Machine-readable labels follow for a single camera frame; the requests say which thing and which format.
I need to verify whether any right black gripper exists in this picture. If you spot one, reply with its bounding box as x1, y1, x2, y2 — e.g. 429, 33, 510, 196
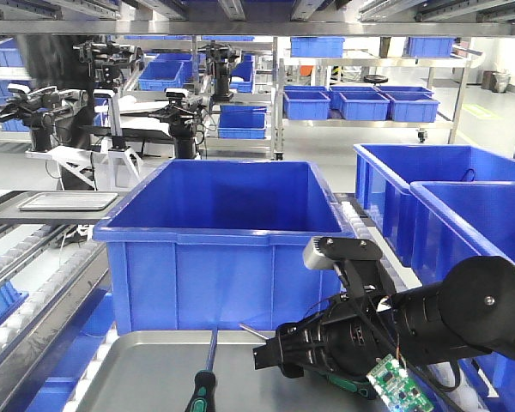
253, 295, 395, 380

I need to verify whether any right far blue bin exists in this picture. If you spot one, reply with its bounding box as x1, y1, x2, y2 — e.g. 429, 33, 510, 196
354, 143, 515, 267

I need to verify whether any centre blue plastic bin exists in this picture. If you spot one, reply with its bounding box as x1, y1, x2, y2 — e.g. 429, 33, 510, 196
94, 160, 354, 334

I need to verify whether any right near blue bin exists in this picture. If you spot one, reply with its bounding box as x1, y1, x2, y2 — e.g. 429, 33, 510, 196
410, 182, 515, 411

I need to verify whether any far grey metal tray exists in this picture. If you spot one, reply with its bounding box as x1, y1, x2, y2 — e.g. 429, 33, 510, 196
17, 191, 118, 211

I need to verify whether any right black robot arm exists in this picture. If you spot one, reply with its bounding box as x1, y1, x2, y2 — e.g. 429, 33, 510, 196
253, 256, 515, 381

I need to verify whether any grey metal tray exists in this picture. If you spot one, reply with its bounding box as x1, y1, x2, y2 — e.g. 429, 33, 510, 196
17, 191, 118, 211
77, 330, 386, 411

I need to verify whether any green circuit board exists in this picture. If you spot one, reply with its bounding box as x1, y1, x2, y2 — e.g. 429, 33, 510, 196
366, 354, 434, 412

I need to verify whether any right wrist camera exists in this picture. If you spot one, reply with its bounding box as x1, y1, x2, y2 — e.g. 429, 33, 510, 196
302, 236, 383, 270

